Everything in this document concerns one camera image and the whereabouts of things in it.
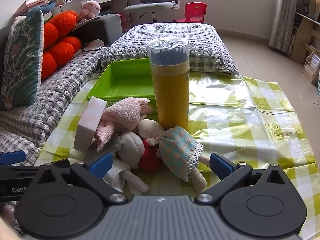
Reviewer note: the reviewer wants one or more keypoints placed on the grey quilted sofa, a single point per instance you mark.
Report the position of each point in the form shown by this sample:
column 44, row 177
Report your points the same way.
column 50, row 92

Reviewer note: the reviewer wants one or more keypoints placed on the blue plush toy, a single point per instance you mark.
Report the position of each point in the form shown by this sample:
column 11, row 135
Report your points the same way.
column 47, row 7

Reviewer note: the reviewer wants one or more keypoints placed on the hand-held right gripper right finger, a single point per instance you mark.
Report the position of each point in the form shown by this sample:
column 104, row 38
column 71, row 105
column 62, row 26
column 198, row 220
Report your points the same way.
column 220, row 166

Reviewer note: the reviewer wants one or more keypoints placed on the small wooden rack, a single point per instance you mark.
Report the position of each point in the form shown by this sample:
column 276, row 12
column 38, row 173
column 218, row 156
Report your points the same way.
column 310, row 70

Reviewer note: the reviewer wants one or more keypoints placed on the wooden shelf unit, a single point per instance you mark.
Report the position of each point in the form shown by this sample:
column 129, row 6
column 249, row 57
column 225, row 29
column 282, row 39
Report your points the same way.
column 303, row 30

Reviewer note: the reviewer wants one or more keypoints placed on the beige doll with checkered dress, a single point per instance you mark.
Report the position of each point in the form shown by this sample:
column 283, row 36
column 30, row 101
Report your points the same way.
column 177, row 147

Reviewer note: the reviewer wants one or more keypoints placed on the beige curtain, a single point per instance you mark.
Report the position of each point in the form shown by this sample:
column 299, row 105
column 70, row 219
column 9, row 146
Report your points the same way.
column 285, row 17

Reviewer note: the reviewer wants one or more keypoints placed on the red and white santa plush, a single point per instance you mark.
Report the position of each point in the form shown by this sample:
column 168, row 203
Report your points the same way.
column 131, row 150

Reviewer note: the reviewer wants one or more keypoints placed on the white sponge block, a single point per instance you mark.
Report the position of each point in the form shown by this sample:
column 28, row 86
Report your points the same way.
column 87, row 125

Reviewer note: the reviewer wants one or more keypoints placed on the white cloth plush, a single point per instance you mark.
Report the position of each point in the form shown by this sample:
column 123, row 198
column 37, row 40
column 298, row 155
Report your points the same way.
column 125, row 177

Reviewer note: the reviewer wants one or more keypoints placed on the green plastic tray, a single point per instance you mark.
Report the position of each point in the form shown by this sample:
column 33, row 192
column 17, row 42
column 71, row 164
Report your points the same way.
column 122, row 80

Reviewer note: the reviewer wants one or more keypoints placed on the yellow canister with clear lid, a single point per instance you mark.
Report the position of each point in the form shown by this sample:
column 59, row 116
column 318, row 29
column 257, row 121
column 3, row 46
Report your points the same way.
column 170, row 92

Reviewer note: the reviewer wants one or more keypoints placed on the grey office chair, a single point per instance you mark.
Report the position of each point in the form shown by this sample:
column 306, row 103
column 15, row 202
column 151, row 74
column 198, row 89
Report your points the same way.
column 150, row 5

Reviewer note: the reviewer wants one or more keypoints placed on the red plastic child chair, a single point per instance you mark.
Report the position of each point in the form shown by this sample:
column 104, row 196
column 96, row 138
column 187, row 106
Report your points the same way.
column 195, row 11

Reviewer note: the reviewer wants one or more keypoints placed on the grey knitted cushion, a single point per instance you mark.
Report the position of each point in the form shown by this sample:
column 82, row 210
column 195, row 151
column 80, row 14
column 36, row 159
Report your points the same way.
column 175, row 32

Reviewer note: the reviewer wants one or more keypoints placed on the yellow-green checkered tablecloth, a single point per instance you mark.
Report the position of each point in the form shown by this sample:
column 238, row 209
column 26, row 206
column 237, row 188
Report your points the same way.
column 237, row 130

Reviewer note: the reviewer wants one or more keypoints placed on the flat board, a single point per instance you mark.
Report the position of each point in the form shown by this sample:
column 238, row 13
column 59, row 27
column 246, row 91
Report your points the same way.
column 82, row 25

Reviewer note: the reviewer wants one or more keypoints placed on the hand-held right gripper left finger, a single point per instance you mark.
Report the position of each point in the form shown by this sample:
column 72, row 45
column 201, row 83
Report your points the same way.
column 101, row 165

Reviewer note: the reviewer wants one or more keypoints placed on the pink plush bunny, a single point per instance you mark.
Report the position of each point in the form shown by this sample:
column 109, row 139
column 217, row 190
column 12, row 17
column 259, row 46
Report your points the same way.
column 120, row 115

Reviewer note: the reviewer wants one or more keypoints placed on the orange carrot plush pillow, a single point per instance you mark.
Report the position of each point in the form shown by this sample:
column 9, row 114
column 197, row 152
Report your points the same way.
column 60, row 50

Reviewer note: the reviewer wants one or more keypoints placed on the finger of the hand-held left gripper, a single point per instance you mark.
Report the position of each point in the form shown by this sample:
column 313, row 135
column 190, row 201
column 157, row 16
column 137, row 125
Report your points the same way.
column 12, row 158

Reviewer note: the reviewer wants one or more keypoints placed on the teal pillow with tree print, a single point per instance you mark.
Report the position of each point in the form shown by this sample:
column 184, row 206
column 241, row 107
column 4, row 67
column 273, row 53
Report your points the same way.
column 22, row 62

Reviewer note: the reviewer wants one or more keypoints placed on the pink plush toy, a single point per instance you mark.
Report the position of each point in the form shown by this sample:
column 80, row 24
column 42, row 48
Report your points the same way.
column 91, row 7

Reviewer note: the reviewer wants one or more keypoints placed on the white paper sheet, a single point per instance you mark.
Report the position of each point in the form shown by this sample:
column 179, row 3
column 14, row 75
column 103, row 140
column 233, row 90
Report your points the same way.
column 93, row 45

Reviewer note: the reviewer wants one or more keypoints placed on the person's left hand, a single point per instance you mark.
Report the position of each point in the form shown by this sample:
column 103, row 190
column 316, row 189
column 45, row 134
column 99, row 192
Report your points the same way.
column 5, row 212

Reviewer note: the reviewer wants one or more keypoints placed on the pink box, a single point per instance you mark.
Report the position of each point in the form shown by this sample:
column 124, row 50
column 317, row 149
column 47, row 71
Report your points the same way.
column 35, row 1

